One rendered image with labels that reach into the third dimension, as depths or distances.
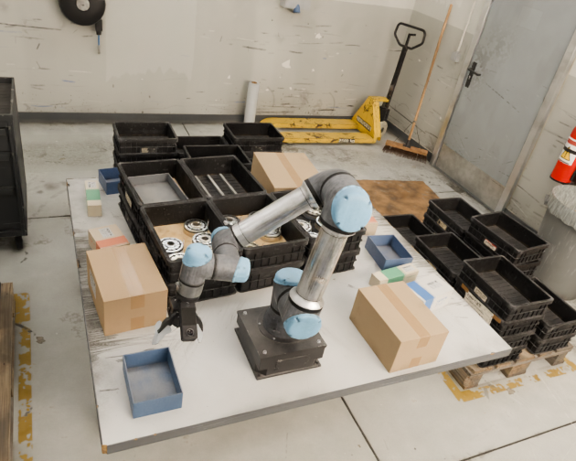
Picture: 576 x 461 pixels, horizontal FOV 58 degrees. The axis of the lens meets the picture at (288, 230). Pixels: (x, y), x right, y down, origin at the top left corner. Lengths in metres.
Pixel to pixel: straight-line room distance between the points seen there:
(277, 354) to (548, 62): 3.65
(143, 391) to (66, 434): 0.86
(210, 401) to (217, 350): 0.22
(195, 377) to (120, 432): 0.30
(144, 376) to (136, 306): 0.25
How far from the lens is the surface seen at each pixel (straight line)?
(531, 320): 3.01
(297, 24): 5.58
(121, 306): 1.88
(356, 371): 1.95
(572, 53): 4.66
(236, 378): 1.83
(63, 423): 2.62
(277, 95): 5.72
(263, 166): 2.71
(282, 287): 1.72
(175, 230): 2.24
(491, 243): 3.41
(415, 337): 1.92
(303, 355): 1.83
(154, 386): 1.79
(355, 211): 1.42
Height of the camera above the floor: 2.08
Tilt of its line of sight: 32 degrees down
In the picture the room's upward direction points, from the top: 11 degrees clockwise
